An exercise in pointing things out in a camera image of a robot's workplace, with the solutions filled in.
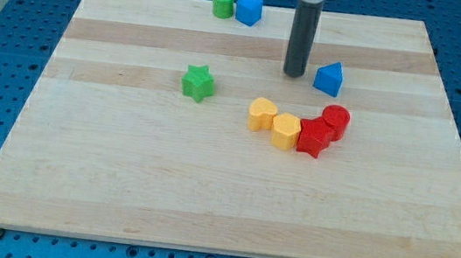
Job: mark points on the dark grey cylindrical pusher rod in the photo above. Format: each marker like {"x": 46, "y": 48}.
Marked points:
{"x": 303, "y": 30}

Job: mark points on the blue triangular prism block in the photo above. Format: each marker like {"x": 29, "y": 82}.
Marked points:
{"x": 329, "y": 79}

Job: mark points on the blue cube block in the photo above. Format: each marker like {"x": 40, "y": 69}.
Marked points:
{"x": 249, "y": 12}

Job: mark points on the green cylinder block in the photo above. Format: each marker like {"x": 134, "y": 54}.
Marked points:
{"x": 223, "y": 8}

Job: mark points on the yellow heart block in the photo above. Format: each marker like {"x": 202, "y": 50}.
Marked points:
{"x": 261, "y": 114}

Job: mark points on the red cylinder block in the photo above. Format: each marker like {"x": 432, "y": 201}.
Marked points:
{"x": 337, "y": 118}

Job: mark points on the yellow hexagon block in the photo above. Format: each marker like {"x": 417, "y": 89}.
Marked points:
{"x": 285, "y": 131}

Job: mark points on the red star block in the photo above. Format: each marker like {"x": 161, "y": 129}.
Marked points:
{"x": 315, "y": 136}

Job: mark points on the green star block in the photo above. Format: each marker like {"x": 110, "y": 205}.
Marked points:
{"x": 198, "y": 83}

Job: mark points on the light wooden board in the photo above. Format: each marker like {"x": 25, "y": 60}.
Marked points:
{"x": 108, "y": 148}

